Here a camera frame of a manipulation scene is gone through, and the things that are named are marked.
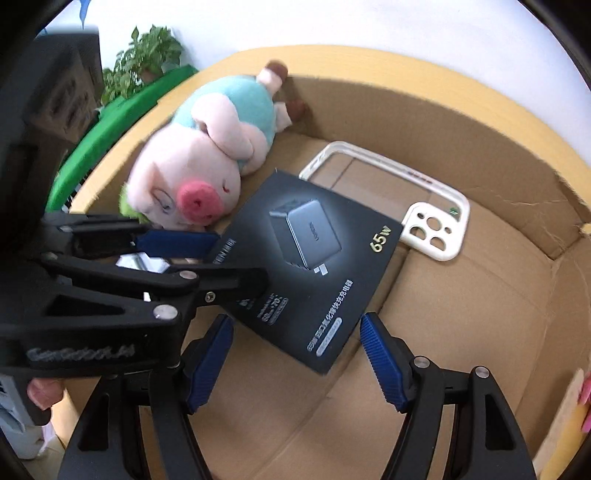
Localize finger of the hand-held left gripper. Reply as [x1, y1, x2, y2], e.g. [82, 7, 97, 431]
[41, 213, 221, 258]
[28, 254, 271, 361]

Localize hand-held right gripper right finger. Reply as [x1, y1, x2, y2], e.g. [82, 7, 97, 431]
[360, 313, 536, 480]

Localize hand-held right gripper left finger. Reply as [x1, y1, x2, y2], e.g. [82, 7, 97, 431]
[58, 314, 236, 480]

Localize large cardboard box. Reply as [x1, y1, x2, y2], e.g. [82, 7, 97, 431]
[60, 74, 591, 480]

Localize black charger packaging box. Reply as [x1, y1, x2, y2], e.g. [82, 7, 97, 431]
[206, 170, 406, 374]

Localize wooden desktop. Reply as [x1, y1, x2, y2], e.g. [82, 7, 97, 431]
[65, 45, 591, 217]

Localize person's left hand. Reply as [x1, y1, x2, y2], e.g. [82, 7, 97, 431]
[27, 377, 66, 409]

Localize pink pig plush toy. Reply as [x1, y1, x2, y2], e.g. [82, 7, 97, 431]
[119, 60, 308, 230]

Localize stacked brown cardboard cartons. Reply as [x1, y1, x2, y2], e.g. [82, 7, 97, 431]
[25, 32, 105, 144]

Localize white clear phone case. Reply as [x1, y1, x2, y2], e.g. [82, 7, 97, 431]
[298, 141, 471, 262]

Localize large potted green plant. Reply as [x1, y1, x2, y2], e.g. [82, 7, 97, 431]
[100, 25, 183, 107]

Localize pink yellow object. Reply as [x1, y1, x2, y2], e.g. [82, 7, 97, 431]
[575, 369, 591, 435]

